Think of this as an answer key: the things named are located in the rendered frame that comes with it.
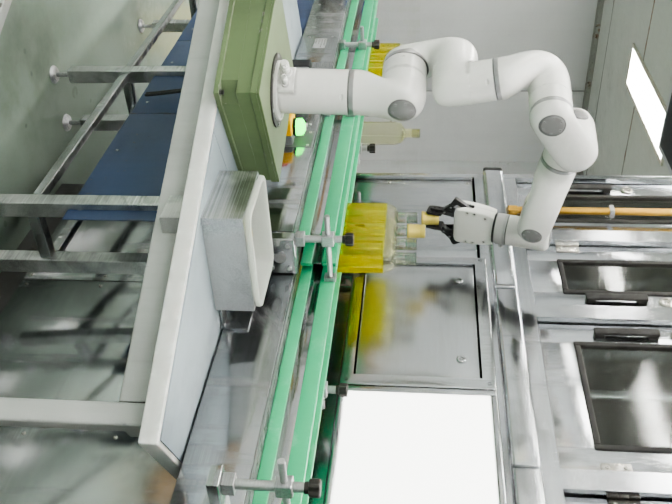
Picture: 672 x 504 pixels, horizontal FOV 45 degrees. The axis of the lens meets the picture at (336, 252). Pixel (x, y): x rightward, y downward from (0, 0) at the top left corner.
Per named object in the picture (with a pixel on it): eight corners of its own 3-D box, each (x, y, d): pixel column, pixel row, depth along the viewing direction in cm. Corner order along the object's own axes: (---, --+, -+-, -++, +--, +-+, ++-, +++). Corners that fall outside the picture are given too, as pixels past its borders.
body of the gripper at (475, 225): (501, 237, 206) (457, 230, 210) (504, 202, 200) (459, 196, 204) (495, 253, 201) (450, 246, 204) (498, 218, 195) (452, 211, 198)
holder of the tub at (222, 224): (219, 330, 165) (257, 331, 165) (200, 218, 149) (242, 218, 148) (235, 278, 179) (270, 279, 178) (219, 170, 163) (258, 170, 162)
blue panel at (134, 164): (79, 278, 198) (251, 283, 194) (61, 218, 188) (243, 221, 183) (217, 31, 325) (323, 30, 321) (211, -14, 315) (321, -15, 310)
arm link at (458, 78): (492, 75, 159) (491, 23, 169) (373, 94, 166) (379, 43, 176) (499, 110, 166) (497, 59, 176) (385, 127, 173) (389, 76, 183)
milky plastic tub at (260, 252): (218, 311, 162) (261, 312, 161) (202, 217, 149) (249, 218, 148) (235, 258, 176) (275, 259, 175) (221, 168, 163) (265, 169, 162)
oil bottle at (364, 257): (305, 272, 194) (395, 275, 192) (303, 253, 191) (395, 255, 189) (308, 258, 199) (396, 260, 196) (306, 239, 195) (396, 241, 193)
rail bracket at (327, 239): (298, 282, 180) (354, 283, 179) (292, 219, 170) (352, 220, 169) (300, 274, 182) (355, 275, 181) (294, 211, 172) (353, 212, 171)
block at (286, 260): (266, 275, 179) (297, 276, 179) (261, 240, 174) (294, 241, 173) (268, 265, 182) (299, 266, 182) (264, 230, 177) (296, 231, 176)
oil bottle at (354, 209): (313, 231, 208) (397, 233, 206) (312, 213, 205) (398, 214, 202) (316, 219, 212) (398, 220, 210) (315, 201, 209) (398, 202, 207)
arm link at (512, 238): (552, 213, 186) (559, 186, 192) (506, 205, 189) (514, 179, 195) (547, 258, 197) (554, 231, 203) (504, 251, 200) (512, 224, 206)
